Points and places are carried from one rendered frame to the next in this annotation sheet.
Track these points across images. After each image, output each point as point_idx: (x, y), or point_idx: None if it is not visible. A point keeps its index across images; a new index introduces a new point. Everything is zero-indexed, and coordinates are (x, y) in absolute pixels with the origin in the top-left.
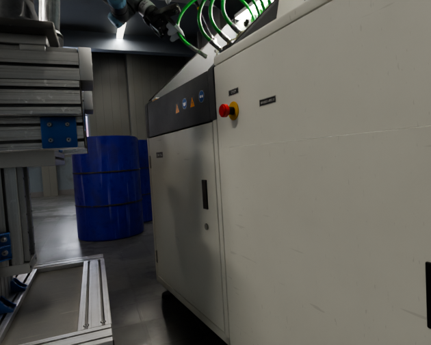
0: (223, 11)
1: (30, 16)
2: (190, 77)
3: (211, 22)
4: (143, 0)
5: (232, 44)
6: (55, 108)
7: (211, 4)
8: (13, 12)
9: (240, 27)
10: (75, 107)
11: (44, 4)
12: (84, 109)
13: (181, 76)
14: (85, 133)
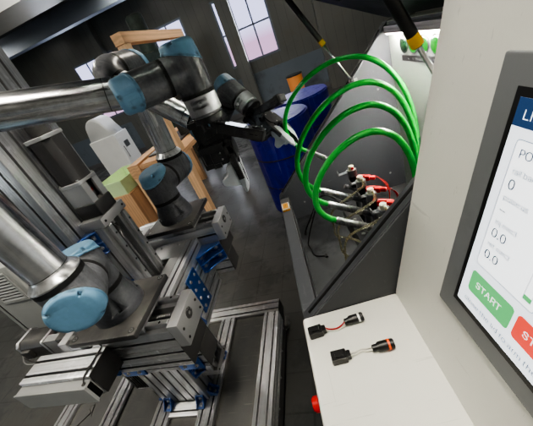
0: (318, 212)
1: (120, 306)
2: (325, 150)
3: (310, 198)
4: (236, 99)
5: (331, 287)
6: (174, 363)
7: (304, 177)
8: (106, 319)
9: (396, 45)
10: (188, 362)
11: (149, 132)
12: (219, 239)
13: None
14: (228, 256)
